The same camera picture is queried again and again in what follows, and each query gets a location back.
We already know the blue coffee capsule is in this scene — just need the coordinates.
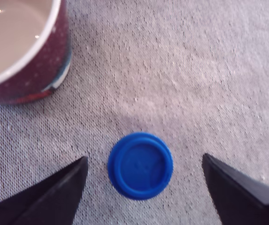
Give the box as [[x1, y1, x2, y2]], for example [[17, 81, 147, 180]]
[[108, 132, 174, 201]]

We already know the dark red printed coffee cup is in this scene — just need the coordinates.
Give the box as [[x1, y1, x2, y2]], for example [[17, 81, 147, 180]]
[[0, 0, 73, 105]]

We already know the grey knit tablecloth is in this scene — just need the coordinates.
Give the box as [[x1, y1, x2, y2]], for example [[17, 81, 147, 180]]
[[0, 0, 269, 225]]

